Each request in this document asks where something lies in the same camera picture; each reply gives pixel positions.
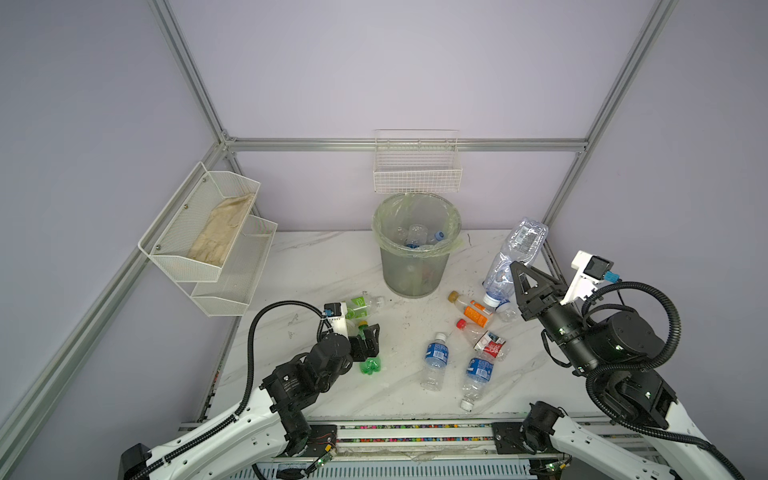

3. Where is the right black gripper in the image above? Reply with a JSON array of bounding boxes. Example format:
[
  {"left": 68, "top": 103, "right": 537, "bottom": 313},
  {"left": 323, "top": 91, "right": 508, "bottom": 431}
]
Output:
[{"left": 505, "top": 257, "right": 596, "bottom": 373}]

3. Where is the crushed bottle green label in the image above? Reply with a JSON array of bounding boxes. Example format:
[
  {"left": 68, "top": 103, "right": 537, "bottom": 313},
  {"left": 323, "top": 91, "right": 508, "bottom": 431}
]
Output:
[{"left": 345, "top": 291, "right": 385, "bottom": 320}]

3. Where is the clear crushed bottle purple print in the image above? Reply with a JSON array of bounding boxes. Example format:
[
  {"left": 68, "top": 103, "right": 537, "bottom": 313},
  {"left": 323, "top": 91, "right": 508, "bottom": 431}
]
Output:
[{"left": 482, "top": 217, "right": 549, "bottom": 308}]

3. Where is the clear cup container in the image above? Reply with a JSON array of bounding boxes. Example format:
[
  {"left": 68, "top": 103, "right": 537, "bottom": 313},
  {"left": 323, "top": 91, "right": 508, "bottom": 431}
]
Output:
[{"left": 404, "top": 223, "right": 429, "bottom": 249}]

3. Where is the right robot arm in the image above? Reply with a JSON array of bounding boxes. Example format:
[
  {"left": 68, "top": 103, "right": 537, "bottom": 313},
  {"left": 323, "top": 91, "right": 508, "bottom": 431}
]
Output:
[{"left": 508, "top": 251, "right": 743, "bottom": 479}]

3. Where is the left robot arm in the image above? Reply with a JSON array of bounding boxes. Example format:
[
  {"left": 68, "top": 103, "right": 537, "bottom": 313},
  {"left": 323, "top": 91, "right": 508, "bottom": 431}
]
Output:
[{"left": 118, "top": 300, "right": 380, "bottom": 479}]

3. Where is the mesh waste bin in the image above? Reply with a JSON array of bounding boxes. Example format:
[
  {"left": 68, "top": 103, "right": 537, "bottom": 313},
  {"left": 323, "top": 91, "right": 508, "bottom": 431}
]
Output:
[{"left": 373, "top": 191, "right": 463, "bottom": 300}]

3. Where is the green soda bottle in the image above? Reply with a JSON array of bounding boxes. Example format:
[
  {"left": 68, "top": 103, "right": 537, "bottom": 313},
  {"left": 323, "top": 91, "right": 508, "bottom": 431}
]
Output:
[{"left": 358, "top": 321, "right": 381, "bottom": 375}]

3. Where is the blue cap bottle right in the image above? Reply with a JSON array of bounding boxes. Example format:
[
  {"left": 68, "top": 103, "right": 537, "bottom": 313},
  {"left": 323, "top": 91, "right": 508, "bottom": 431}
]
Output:
[{"left": 494, "top": 301, "right": 520, "bottom": 323}]

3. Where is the orange label bottle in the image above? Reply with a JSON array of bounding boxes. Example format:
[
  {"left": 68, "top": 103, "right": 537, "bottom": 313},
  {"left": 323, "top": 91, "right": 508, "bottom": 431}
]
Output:
[{"left": 447, "top": 291, "right": 497, "bottom": 327}]

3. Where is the red label crushed bottle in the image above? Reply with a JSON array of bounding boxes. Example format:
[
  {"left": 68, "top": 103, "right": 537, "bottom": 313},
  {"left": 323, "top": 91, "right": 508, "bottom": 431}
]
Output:
[{"left": 456, "top": 319, "right": 508, "bottom": 361}]

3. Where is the blue label bottle front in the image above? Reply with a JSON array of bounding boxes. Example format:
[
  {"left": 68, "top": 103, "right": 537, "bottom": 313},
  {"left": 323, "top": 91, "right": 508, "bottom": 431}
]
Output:
[{"left": 460, "top": 352, "right": 495, "bottom": 412}]

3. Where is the white mesh lower shelf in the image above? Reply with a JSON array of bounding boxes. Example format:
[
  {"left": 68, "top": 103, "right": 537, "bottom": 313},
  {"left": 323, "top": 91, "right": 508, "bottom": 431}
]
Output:
[{"left": 191, "top": 215, "right": 277, "bottom": 317}]

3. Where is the white mesh shelf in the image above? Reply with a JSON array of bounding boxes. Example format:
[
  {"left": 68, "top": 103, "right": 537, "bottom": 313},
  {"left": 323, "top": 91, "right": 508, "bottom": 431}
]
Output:
[
  {"left": 191, "top": 215, "right": 277, "bottom": 317},
  {"left": 138, "top": 163, "right": 260, "bottom": 283}
]

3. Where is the beige cloth in shelf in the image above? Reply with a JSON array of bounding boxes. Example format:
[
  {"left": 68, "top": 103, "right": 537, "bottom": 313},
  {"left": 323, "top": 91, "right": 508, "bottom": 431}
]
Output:
[{"left": 188, "top": 194, "right": 255, "bottom": 267}]

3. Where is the white mesh upper shelf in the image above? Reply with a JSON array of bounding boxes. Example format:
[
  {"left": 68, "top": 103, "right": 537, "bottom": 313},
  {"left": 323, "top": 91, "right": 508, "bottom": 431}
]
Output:
[{"left": 138, "top": 163, "right": 260, "bottom": 283}]

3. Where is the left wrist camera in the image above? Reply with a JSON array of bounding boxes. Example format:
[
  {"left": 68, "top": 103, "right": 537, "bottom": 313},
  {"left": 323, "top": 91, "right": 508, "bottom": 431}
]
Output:
[{"left": 320, "top": 302, "right": 348, "bottom": 337}]

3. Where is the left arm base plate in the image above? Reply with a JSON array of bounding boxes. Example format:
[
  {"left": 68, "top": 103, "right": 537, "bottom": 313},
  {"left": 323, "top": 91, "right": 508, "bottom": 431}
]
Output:
[{"left": 298, "top": 424, "right": 338, "bottom": 458}]

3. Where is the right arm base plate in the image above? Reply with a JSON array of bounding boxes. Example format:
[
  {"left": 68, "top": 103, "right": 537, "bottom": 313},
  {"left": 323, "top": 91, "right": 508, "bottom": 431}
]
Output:
[{"left": 491, "top": 421, "right": 534, "bottom": 455}]

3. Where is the white wire wall basket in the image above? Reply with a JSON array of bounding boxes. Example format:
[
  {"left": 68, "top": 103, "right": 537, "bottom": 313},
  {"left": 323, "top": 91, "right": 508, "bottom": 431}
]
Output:
[{"left": 373, "top": 129, "right": 463, "bottom": 194}]

